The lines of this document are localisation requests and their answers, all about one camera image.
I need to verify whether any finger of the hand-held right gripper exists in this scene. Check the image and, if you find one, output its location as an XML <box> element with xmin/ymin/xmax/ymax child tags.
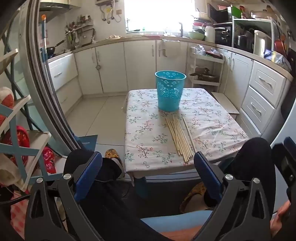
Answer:
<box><xmin>284</xmin><ymin>137</ymin><xmax>296</xmax><ymax>163</ymax></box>

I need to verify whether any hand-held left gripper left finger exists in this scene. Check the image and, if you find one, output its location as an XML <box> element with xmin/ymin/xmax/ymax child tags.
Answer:
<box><xmin>24</xmin><ymin>151</ymin><xmax>104</xmax><ymax>241</ymax></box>

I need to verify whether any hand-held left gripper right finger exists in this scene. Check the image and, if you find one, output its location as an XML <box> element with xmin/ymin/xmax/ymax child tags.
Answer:
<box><xmin>192</xmin><ymin>151</ymin><xmax>273</xmax><ymax>241</ymax></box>

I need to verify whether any row of wooden chopsticks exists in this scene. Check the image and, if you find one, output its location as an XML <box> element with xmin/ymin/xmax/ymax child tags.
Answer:
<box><xmin>165</xmin><ymin>116</ymin><xmax>196</xmax><ymax>162</ymax></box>

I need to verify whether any blue perforated plastic basket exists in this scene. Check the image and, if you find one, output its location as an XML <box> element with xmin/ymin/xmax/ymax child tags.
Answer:
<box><xmin>154</xmin><ymin>70</ymin><xmax>187</xmax><ymax>112</ymax></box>

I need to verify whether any person's right hand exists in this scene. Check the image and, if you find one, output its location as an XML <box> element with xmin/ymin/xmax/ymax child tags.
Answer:
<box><xmin>270</xmin><ymin>200</ymin><xmax>292</xmax><ymax>235</ymax></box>

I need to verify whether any dark blue folder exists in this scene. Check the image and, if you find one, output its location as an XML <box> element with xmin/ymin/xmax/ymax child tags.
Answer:
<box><xmin>77</xmin><ymin>134</ymin><xmax>99</xmax><ymax>152</ymax></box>

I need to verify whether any yellow patterned slipper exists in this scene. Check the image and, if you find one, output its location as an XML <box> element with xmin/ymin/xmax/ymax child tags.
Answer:
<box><xmin>180</xmin><ymin>182</ymin><xmax>214</xmax><ymax>214</ymax></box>
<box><xmin>105</xmin><ymin>148</ymin><xmax>124</xmax><ymax>179</ymax></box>

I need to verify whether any red patterned cloth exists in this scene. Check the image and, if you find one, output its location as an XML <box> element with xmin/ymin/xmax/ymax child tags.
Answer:
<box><xmin>42</xmin><ymin>146</ymin><xmax>57</xmax><ymax>175</ymax></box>

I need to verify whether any person's left leg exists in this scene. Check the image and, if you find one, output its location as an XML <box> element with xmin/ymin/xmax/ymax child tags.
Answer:
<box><xmin>62</xmin><ymin>148</ymin><xmax>174</xmax><ymax>241</ymax></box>

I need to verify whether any blue plastic stool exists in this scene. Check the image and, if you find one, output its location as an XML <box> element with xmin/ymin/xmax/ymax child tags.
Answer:
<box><xmin>139</xmin><ymin>210</ymin><xmax>214</xmax><ymax>232</ymax></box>

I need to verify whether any blue and white shelf rack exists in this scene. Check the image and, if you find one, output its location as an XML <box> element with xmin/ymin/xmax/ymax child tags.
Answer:
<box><xmin>0</xmin><ymin>28</ymin><xmax>58</xmax><ymax>193</ymax></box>

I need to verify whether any white base cabinet with drawers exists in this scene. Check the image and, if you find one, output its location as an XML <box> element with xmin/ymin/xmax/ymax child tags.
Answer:
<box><xmin>223</xmin><ymin>50</ymin><xmax>292</xmax><ymax>141</ymax></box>
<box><xmin>47</xmin><ymin>53</ymin><xmax>83</xmax><ymax>114</ymax></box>

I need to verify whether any table with floral cloth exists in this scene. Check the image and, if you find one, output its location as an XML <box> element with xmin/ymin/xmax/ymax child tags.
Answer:
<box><xmin>124</xmin><ymin>88</ymin><xmax>250</xmax><ymax>179</ymax></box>

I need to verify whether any pink checkered cloth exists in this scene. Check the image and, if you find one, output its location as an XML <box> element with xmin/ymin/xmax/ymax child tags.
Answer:
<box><xmin>9</xmin><ymin>192</ymin><xmax>31</xmax><ymax>239</ymax></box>

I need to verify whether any blue snack packet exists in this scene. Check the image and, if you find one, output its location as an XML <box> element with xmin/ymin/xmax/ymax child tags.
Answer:
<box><xmin>264</xmin><ymin>49</ymin><xmax>292</xmax><ymax>70</ymax></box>

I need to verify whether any metal pot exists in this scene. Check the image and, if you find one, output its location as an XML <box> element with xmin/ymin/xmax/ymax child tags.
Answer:
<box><xmin>190</xmin><ymin>67</ymin><xmax>219</xmax><ymax>82</ymax></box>

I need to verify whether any red pot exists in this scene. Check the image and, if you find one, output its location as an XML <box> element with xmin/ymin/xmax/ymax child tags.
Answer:
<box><xmin>274</xmin><ymin>39</ymin><xmax>287</xmax><ymax>54</ymax></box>

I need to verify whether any white electric kettle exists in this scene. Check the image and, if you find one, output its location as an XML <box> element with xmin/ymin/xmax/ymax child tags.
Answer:
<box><xmin>254</xmin><ymin>30</ymin><xmax>271</xmax><ymax>58</ymax></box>

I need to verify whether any red and white plush toy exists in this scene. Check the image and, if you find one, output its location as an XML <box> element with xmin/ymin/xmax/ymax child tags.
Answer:
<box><xmin>0</xmin><ymin>87</ymin><xmax>15</xmax><ymax>126</ymax></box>

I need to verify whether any white trolley cart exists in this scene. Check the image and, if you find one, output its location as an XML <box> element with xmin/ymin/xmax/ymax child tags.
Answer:
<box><xmin>189</xmin><ymin>45</ymin><xmax>225</xmax><ymax>88</ymax></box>

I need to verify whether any black kitchen appliance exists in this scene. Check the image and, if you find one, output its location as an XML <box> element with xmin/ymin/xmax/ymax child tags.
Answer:
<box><xmin>235</xmin><ymin>31</ymin><xmax>255</xmax><ymax>52</ymax></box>

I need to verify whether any white base cabinet with doors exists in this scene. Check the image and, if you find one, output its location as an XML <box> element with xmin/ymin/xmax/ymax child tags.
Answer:
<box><xmin>74</xmin><ymin>39</ymin><xmax>190</xmax><ymax>95</ymax></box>

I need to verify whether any black frying pan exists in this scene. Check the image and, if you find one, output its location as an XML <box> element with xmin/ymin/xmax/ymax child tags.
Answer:
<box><xmin>46</xmin><ymin>40</ymin><xmax>66</xmax><ymax>58</ymax></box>

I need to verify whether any black microwave oven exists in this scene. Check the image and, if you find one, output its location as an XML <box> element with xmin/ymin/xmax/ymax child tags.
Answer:
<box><xmin>215</xmin><ymin>27</ymin><xmax>233</xmax><ymax>47</ymax></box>

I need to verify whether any white metal shelf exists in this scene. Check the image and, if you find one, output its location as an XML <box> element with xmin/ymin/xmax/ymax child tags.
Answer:
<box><xmin>232</xmin><ymin>18</ymin><xmax>278</xmax><ymax>54</ymax></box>

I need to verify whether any green bowl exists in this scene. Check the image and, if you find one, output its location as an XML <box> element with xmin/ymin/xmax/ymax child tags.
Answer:
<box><xmin>188</xmin><ymin>31</ymin><xmax>206</xmax><ymax>41</ymax></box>

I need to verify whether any white thermos jug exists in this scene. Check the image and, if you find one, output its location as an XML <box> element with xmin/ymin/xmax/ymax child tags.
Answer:
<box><xmin>205</xmin><ymin>24</ymin><xmax>216</xmax><ymax>42</ymax></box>

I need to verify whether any beige kitchen countertop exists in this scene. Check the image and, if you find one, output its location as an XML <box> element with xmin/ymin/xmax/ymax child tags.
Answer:
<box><xmin>46</xmin><ymin>34</ymin><xmax>293</xmax><ymax>80</ymax></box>

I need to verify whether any green box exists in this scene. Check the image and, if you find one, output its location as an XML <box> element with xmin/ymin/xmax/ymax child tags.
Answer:
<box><xmin>231</xmin><ymin>6</ymin><xmax>242</xmax><ymax>19</ymax></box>

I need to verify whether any black box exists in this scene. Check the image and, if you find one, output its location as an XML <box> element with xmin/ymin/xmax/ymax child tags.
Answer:
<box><xmin>207</xmin><ymin>3</ymin><xmax>233</xmax><ymax>24</ymax></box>

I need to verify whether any bright window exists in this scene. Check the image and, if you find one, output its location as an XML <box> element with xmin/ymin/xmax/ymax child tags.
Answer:
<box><xmin>124</xmin><ymin>0</ymin><xmax>196</xmax><ymax>33</ymax></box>

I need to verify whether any range hood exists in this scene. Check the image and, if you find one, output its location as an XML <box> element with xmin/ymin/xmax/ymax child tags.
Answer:
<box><xmin>38</xmin><ymin>0</ymin><xmax>80</xmax><ymax>22</ymax></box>

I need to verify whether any white water heater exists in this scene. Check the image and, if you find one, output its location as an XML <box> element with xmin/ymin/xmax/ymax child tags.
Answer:
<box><xmin>95</xmin><ymin>0</ymin><xmax>121</xmax><ymax>24</ymax></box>

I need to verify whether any broom handle with orange cap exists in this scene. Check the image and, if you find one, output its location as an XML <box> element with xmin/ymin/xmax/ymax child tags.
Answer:
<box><xmin>41</xmin><ymin>14</ymin><xmax>48</xmax><ymax>61</ymax></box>

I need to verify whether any wall utensil rack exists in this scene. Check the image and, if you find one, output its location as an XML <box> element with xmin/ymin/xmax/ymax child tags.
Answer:
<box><xmin>65</xmin><ymin>15</ymin><xmax>95</xmax><ymax>47</ymax></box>

